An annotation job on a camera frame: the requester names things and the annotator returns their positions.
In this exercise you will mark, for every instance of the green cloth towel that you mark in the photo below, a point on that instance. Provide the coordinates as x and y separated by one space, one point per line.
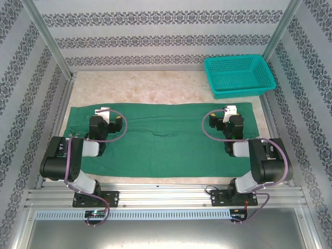
168 153

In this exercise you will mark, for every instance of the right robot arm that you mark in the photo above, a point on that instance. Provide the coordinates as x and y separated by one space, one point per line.
272 166

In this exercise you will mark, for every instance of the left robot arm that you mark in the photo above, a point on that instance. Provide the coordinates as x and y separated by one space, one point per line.
55 160

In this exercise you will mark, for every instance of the teal plastic basket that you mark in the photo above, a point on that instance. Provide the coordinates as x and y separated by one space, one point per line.
238 77

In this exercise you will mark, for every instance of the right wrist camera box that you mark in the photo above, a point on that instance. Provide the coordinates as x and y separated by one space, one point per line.
231 109

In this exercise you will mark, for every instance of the aluminium side rail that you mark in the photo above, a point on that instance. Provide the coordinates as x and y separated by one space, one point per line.
272 124
63 109

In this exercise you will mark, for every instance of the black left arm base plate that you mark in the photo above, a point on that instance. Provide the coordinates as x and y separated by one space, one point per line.
111 198

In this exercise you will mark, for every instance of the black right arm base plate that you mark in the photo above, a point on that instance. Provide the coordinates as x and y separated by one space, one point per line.
218 198

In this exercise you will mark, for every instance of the wide aluminium mounting rail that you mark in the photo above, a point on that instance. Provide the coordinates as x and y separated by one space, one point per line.
166 193

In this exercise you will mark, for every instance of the aluminium frame post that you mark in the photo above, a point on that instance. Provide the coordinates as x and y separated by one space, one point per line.
282 28
49 39

